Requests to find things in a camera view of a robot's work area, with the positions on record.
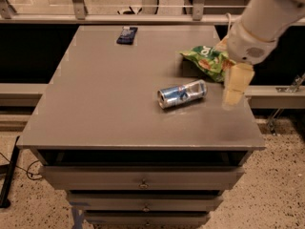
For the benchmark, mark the green chip bag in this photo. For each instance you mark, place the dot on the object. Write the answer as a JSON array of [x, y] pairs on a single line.
[[210, 61]]

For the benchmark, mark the grey drawer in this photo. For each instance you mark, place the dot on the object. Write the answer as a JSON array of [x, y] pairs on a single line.
[[145, 202], [142, 178], [155, 218]]

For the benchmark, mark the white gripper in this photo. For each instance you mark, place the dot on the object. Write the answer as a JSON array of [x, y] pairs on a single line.
[[246, 46]]

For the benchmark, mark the top grey drawer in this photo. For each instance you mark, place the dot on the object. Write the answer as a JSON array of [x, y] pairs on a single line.
[[142, 178]]

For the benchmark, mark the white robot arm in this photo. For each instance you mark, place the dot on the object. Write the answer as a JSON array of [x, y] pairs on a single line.
[[269, 19]]

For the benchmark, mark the silver blue redbull can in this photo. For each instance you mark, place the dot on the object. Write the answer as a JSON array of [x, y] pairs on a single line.
[[182, 94]]

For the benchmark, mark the black floor stand bar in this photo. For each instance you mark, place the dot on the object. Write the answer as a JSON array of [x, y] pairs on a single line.
[[7, 170]]

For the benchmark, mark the middle grey drawer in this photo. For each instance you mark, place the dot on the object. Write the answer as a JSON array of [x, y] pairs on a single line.
[[145, 202]]

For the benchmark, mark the dark blue snack packet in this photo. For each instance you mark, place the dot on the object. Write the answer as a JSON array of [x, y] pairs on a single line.
[[127, 36]]

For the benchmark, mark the bottom grey drawer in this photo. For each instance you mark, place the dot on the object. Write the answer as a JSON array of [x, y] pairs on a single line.
[[155, 218]]

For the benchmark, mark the metal railing frame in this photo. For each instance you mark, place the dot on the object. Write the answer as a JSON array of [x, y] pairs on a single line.
[[106, 12]]

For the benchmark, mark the grey drawer cabinet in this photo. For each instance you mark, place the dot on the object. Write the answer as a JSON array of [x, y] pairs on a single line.
[[101, 110]]

